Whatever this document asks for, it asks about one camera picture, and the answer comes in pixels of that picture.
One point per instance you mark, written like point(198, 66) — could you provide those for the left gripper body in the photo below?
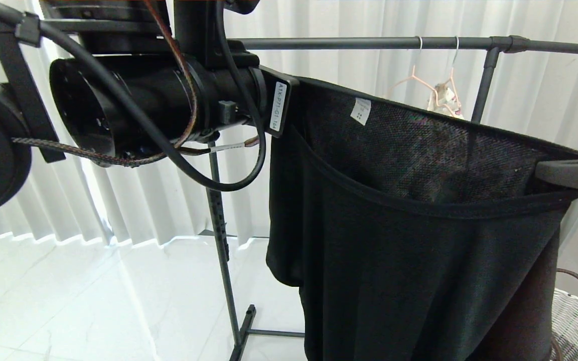
point(158, 85)

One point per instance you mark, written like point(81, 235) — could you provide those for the cream printed garment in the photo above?
point(444, 98)

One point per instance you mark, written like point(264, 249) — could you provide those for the black garment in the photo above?
point(394, 276)

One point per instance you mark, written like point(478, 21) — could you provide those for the pink clothes hanger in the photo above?
point(401, 85)
point(456, 52)

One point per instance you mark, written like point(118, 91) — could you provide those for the black clothes rack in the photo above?
point(344, 43)

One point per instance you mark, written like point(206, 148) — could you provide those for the white curtain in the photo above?
point(118, 200)

